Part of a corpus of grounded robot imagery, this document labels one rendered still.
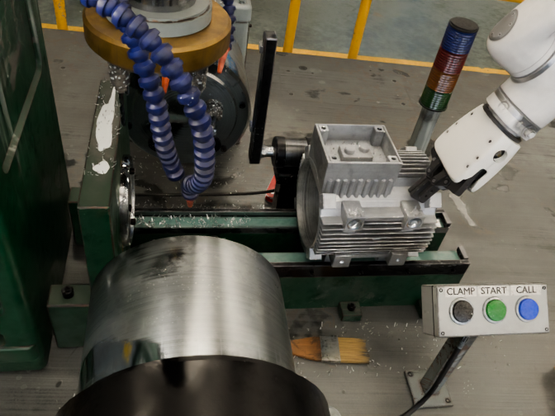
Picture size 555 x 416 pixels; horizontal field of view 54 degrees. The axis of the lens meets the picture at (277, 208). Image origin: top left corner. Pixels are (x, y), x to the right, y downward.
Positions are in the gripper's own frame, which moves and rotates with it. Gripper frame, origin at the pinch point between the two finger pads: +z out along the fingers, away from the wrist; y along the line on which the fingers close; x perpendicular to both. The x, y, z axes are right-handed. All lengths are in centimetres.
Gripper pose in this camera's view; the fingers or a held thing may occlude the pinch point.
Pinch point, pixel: (424, 189)
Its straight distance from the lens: 89.7
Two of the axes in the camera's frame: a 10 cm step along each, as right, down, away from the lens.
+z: -6.1, 6.1, 5.0
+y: -1.3, -7.0, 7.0
